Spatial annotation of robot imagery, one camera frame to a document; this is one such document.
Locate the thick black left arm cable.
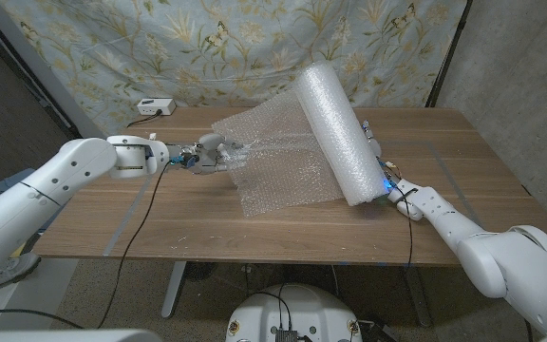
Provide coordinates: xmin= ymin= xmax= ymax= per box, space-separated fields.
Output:
xmin=0 ymin=309 xmax=85 ymax=330

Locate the black torso cable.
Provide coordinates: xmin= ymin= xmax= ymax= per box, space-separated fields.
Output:
xmin=247 ymin=284 xmax=294 ymax=332

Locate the black power strip cord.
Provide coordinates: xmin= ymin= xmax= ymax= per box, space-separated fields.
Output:
xmin=126 ymin=109 xmax=163 ymax=128

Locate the floral light blue backdrop cloth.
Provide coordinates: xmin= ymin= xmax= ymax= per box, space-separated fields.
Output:
xmin=0 ymin=0 xmax=469 ymax=143

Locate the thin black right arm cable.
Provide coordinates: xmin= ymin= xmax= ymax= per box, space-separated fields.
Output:
xmin=399 ymin=188 xmax=415 ymax=267

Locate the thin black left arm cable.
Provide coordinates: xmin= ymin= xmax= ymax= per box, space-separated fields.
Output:
xmin=96 ymin=161 xmax=173 ymax=330

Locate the white table leg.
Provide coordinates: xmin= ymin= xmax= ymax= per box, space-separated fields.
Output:
xmin=161 ymin=260 xmax=189 ymax=318
xmin=401 ymin=265 xmax=434 ymax=328

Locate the black backdrop stand pole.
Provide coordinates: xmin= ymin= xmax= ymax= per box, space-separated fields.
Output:
xmin=425 ymin=0 xmax=474 ymax=108

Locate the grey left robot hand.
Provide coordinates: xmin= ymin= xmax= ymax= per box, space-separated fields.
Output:
xmin=167 ymin=132 xmax=245 ymax=176

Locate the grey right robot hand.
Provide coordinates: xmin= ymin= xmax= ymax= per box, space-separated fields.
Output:
xmin=361 ymin=119 xmax=402 ymax=191

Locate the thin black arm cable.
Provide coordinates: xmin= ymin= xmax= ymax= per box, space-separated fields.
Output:
xmin=96 ymin=161 xmax=173 ymax=330
xmin=399 ymin=188 xmax=415 ymax=267

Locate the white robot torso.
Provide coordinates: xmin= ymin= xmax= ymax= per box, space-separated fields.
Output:
xmin=225 ymin=283 xmax=364 ymax=342

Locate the white power strip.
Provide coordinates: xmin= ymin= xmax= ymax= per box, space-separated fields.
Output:
xmin=136 ymin=98 xmax=178 ymax=117

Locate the grey sneaker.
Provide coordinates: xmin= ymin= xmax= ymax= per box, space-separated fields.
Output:
xmin=0 ymin=251 xmax=42 ymax=295

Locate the clear bubble wrap roll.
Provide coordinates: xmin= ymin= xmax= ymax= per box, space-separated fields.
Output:
xmin=211 ymin=60 xmax=391 ymax=219

